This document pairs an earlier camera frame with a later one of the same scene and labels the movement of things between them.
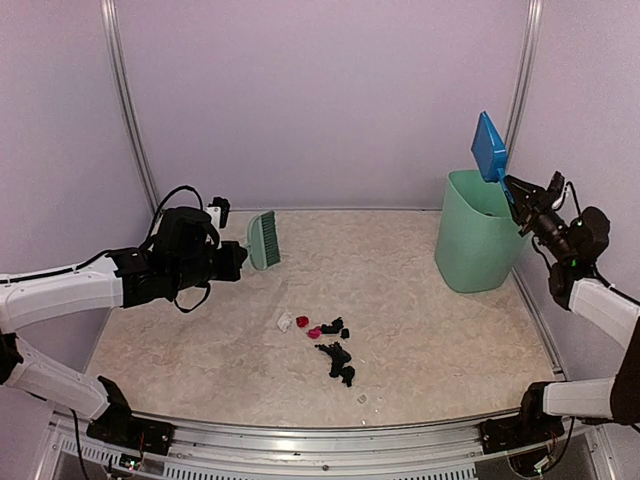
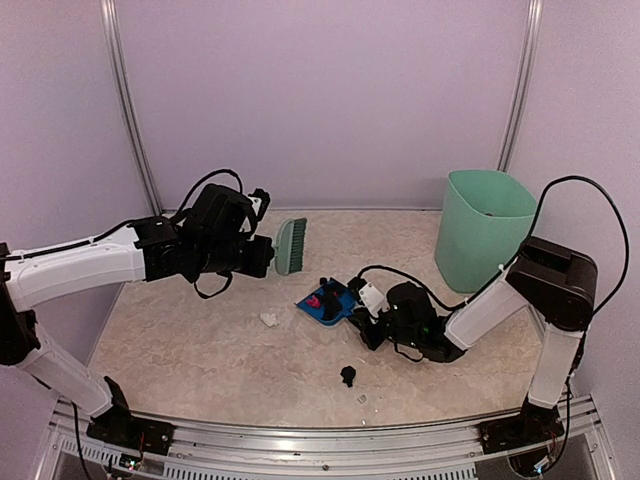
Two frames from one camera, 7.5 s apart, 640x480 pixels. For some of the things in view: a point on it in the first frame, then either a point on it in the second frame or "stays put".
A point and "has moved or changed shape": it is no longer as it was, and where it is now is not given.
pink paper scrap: (315, 333) -> (314, 301)
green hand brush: (263, 242) has moved or changed shape
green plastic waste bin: (478, 238) stays put
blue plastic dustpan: (490, 153) -> (347, 303)
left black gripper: (235, 256) -> (265, 252)
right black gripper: (531, 206) -> (372, 340)
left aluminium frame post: (111, 23) stays put
